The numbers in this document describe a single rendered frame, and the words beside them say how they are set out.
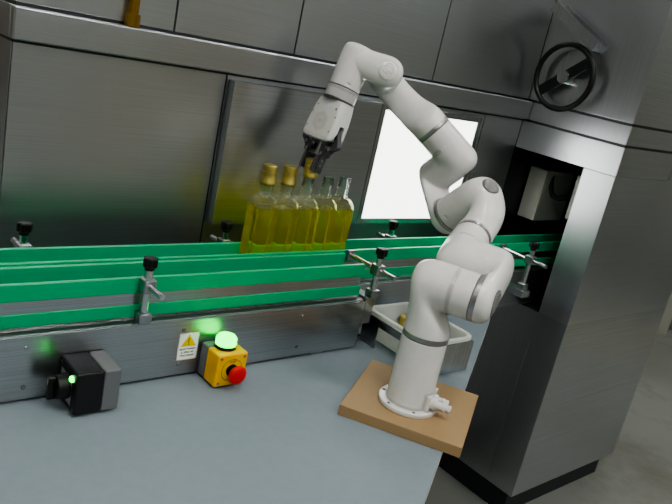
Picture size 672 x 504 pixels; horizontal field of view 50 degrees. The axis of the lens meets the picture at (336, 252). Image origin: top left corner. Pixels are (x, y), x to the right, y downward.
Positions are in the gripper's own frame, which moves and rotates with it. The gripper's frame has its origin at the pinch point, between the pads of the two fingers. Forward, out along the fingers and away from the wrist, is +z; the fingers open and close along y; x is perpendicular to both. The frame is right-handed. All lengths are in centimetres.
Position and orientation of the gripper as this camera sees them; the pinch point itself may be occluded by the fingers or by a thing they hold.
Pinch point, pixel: (312, 161)
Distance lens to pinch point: 169.4
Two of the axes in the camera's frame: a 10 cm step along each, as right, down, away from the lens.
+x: 6.8, 2.2, 7.0
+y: 6.1, 3.4, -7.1
